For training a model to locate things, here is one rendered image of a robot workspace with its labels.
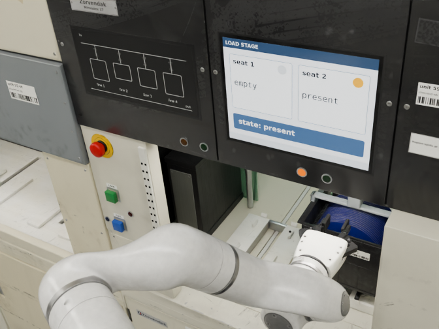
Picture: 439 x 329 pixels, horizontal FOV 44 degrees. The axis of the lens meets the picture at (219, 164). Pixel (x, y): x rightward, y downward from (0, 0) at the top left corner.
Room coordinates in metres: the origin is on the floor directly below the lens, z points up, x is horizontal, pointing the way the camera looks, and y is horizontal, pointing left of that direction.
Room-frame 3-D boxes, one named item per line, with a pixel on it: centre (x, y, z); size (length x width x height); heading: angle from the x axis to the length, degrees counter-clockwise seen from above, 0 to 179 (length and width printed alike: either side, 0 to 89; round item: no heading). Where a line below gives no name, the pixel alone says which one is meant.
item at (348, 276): (1.07, -0.34, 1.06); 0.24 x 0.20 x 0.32; 57
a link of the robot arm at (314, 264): (0.80, -0.16, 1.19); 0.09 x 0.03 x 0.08; 57
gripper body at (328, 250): (0.85, -0.20, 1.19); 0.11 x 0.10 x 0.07; 147
